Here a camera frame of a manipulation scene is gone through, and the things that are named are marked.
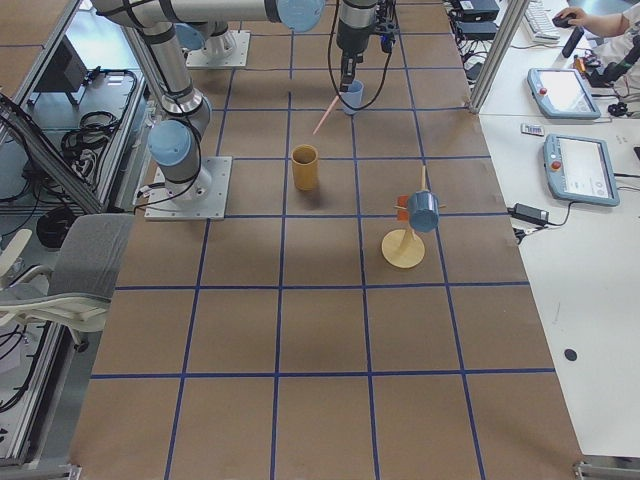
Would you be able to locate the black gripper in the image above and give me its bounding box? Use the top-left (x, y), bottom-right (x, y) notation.
top-left (336, 18), bottom-right (374, 92)

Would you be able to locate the light blue plastic cup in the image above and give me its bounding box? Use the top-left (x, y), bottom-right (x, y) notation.
top-left (341, 79), bottom-right (364, 115)

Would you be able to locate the pink chopstick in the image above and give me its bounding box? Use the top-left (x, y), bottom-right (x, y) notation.
top-left (312, 94), bottom-right (341, 135)

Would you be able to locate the person hand on mouse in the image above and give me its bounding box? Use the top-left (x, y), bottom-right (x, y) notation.
top-left (553, 7), bottom-right (590, 28)

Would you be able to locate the bamboo cylinder holder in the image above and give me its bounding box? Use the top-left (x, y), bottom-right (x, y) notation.
top-left (292, 145), bottom-right (319, 191)

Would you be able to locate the orange red mug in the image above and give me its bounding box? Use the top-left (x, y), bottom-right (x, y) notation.
top-left (395, 195), bottom-right (409, 222)

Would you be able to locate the blue mug on tree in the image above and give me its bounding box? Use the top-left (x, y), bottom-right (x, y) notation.
top-left (406, 190), bottom-right (440, 233)

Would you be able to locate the wooden mug tree stand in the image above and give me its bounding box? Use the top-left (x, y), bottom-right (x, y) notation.
top-left (381, 165), bottom-right (434, 269)

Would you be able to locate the teach pendant far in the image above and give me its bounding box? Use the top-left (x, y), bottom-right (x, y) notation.
top-left (527, 68), bottom-right (601, 120)

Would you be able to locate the teach pendant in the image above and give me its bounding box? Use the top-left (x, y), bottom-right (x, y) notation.
top-left (527, 68), bottom-right (601, 120)
top-left (542, 134), bottom-right (620, 207)

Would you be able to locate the black power adapter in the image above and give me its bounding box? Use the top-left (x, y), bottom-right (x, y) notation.
top-left (507, 203), bottom-right (549, 227)

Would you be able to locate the teach pendant near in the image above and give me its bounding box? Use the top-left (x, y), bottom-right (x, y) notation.
top-left (542, 134), bottom-right (620, 207)

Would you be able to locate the grey office chair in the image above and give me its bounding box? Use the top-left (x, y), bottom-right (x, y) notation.
top-left (1, 213), bottom-right (134, 352)

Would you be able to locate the aluminium frame post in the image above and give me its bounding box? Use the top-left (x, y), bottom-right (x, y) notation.
top-left (468, 0), bottom-right (529, 114)

